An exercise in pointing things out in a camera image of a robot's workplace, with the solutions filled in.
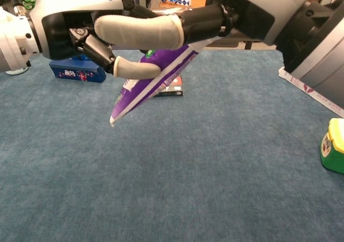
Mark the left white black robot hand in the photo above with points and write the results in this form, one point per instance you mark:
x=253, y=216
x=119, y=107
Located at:
x=70, y=8

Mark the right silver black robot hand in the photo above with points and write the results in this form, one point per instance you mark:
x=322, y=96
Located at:
x=252, y=8

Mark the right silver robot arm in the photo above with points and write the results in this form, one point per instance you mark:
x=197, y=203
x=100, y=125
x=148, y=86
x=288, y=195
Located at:
x=322, y=59

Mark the dark blue carton box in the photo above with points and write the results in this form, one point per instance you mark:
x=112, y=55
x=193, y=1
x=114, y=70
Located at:
x=78, y=74

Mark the blue white snake puzzle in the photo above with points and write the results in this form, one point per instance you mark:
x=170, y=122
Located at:
x=176, y=0

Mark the white floral long box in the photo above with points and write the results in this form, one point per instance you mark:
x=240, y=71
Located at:
x=309, y=88

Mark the red black card box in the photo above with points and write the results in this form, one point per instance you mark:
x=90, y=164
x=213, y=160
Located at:
x=173, y=87

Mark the yellow lid green container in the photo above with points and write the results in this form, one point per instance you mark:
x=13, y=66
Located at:
x=334, y=145

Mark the blue table cloth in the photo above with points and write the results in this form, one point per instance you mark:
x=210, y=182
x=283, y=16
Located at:
x=172, y=172

